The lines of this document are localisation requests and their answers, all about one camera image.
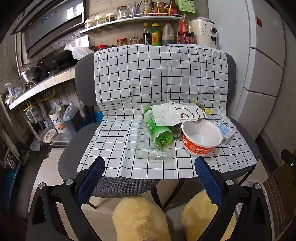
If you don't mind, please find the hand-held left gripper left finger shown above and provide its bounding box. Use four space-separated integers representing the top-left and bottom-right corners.
27 156 106 241

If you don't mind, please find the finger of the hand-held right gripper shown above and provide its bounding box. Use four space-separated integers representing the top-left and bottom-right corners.
281 149 296 173

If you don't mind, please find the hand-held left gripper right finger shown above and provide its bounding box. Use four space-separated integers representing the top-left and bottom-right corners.
194 156 270 241

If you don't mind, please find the red instant noodle bowl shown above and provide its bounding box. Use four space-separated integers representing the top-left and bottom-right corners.
181 119 223 154

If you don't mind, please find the blue white milk carton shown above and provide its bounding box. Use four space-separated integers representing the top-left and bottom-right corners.
214 120 234 145

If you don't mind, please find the grey cloth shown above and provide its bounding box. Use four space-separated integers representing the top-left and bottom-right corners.
171 123 184 139

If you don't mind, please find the green tea plastic bottle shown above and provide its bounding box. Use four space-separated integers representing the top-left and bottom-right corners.
142 107 174 147

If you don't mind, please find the clear plastic tray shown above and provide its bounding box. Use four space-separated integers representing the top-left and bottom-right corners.
134 120 176 160

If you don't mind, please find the yellow plastic wrapper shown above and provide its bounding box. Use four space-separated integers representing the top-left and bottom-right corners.
194 101 213 114

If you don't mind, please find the brown-printed white paper bag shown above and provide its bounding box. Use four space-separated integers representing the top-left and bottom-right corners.
170 101 208 121

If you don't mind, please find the white paper napkin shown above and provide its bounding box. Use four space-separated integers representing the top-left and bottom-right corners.
150 103 179 127

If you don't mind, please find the person's yellow fluffy left leg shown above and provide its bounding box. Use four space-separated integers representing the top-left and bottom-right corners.
112 196 171 241

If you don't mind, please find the white printed bowl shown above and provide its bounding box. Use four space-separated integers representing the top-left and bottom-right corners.
42 128 57 142

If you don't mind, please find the dark liquid plastic jug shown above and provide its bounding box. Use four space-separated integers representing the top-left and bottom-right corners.
63 103 84 136

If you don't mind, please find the cream printed canister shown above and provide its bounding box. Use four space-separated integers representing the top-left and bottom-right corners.
48 104 67 134

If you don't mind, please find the blue basin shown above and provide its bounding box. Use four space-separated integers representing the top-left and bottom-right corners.
0 162 21 209

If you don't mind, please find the white gas meter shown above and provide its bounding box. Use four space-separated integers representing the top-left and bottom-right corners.
25 105 40 122

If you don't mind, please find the white refrigerator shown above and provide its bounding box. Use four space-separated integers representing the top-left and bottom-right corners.
207 0 286 144

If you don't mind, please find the yellow gas pipe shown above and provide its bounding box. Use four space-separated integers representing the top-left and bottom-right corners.
23 89 57 112

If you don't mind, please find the white kitchen counter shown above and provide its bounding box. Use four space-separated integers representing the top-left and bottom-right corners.
8 67 77 110

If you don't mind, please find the white black-checked cloth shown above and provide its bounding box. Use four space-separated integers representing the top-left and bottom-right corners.
76 44 258 180

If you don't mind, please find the grey office chair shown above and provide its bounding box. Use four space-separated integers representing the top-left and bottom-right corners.
58 46 259 209

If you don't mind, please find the clear plastic bag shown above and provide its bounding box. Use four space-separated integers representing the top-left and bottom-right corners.
4 83 23 105

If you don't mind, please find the steel pot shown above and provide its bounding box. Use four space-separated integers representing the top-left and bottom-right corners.
18 66 41 85

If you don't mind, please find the black wok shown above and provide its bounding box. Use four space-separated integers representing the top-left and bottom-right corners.
38 50 74 70

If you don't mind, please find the white plastic bag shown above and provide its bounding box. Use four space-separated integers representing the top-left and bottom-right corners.
63 44 94 60

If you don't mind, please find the white kitchen appliance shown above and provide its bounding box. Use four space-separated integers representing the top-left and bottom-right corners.
191 17 219 49

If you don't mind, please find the dark vinegar jug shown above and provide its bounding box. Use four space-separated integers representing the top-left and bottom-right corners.
161 22 175 45

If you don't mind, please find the green yellow-capped bottle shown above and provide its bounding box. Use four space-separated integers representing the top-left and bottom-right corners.
151 23 161 46

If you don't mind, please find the dark soy sauce bottle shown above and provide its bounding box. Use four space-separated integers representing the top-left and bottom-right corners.
143 22 151 45

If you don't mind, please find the black range hood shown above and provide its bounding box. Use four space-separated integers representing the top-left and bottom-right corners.
11 0 86 58

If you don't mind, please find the green plastic basket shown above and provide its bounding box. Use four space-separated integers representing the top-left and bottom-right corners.
175 0 196 14

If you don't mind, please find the empty clear glass jar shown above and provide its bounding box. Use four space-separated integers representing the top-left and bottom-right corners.
116 6 129 19

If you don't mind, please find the utensil holder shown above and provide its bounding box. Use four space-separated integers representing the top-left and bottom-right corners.
127 0 142 16

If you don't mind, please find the white wall shelf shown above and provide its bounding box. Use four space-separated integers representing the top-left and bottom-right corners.
80 14 183 34

